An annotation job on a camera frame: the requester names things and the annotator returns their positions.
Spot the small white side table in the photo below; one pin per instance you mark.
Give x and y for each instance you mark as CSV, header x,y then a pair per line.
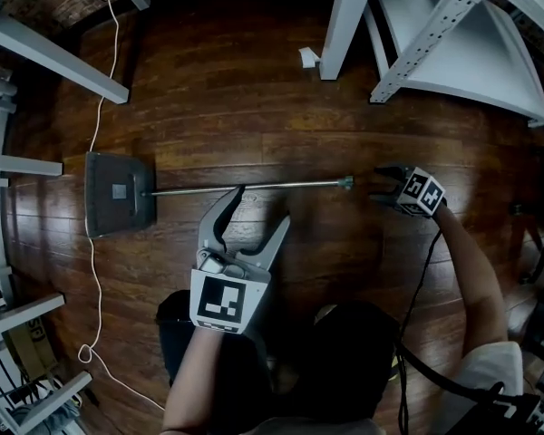
x,y
72,68

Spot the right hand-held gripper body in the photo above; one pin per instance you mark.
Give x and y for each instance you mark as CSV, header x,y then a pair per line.
x,y
421,193

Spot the person's right forearm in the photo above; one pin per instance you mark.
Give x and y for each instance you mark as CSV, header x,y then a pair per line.
x,y
476,283

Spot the person's left forearm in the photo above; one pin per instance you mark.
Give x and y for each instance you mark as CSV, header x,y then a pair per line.
x,y
190,374

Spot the black body-worn pack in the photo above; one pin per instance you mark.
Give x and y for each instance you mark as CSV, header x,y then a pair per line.
x,y
530,412

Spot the white work table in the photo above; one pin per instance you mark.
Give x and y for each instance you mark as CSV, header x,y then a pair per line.
x,y
27,166

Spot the white metal shelving rack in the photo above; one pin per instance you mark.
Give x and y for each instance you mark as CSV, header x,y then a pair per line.
x,y
462,61

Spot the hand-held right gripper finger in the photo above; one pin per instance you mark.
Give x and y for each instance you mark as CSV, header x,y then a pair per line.
x,y
390,197
394,172

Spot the person's dark trousers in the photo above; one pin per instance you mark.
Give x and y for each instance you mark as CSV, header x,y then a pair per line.
x,y
326,347

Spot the white plug adapter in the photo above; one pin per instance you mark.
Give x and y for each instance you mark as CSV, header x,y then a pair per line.
x,y
307,57

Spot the brown cardboard box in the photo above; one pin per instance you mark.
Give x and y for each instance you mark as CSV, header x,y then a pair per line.
x,y
32,347

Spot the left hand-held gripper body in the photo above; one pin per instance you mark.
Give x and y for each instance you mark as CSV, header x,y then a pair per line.
x,y
222,297

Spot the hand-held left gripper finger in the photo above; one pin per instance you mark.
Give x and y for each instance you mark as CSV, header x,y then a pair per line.
x,y
272,249
213,229

